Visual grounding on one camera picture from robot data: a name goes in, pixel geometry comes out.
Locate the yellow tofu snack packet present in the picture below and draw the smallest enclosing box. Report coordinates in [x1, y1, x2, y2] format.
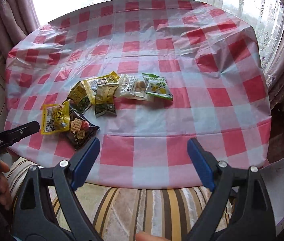
[40, 101, 70, 135]

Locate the white nut snack packet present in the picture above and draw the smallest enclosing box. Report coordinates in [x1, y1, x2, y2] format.
[114, 74, 153, 101]

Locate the person left hand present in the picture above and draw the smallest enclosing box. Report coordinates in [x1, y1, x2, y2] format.
[0, 160, 13, 210]

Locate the person right hand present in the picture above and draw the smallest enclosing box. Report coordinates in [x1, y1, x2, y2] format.
[135, 231, 169, 241]

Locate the black cracker snack packet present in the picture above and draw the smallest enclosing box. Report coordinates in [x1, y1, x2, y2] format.
[66, 106, 99, 150]

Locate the olive gold snack packet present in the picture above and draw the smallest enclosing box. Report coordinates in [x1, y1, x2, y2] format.
[67, 81, 92, 114]

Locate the white purple storage box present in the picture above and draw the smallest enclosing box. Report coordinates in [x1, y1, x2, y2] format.
[260, 158, 284, 226]

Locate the gold green snack packet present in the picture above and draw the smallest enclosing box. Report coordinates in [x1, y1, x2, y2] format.
[95, 83, 119, 117]

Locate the yellow brown snack packet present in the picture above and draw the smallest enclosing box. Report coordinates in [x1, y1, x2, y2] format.
[83, 71, 120, 105]

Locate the green lemon snack packet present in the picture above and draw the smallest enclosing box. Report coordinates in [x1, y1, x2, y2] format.
[142, 73, 173, 101]

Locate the red checkered plastic tablecloth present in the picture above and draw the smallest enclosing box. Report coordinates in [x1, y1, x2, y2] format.
[5, 0, 271, 189]

